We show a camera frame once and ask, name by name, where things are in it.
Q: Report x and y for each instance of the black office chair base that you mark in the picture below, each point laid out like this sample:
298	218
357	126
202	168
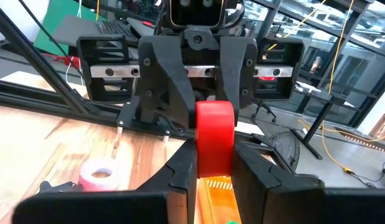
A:
263	107

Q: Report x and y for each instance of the green mini stapler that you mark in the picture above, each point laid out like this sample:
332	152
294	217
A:
232	222

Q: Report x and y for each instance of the black diagonal support beam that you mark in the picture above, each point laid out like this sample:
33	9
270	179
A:
39	59

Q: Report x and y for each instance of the pink tape roll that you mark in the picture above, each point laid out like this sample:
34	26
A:
89	180

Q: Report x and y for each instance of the green panel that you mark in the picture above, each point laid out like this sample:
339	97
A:
55	18

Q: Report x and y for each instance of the orange plastic basket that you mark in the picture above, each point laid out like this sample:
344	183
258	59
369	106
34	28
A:
217	199

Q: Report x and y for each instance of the black floor fan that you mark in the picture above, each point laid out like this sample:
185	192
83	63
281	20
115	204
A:
285	149

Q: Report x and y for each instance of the black aluminium rig frame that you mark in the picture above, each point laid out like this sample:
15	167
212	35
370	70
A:
24	96

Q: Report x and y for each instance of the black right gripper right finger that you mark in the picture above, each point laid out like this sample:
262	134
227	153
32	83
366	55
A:
251	186

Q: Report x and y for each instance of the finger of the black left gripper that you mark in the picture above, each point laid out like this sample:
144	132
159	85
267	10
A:
164	77
239	71

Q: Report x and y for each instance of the red tape roll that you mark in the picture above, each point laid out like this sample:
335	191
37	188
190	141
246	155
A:
214	140

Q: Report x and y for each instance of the grey laptop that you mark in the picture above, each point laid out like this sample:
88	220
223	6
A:
80	31

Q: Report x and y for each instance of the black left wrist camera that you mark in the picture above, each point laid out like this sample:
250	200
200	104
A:
196	12

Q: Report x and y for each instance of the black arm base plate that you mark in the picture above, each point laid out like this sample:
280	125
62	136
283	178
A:
130	115

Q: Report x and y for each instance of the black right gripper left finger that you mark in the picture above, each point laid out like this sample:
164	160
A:
176	186

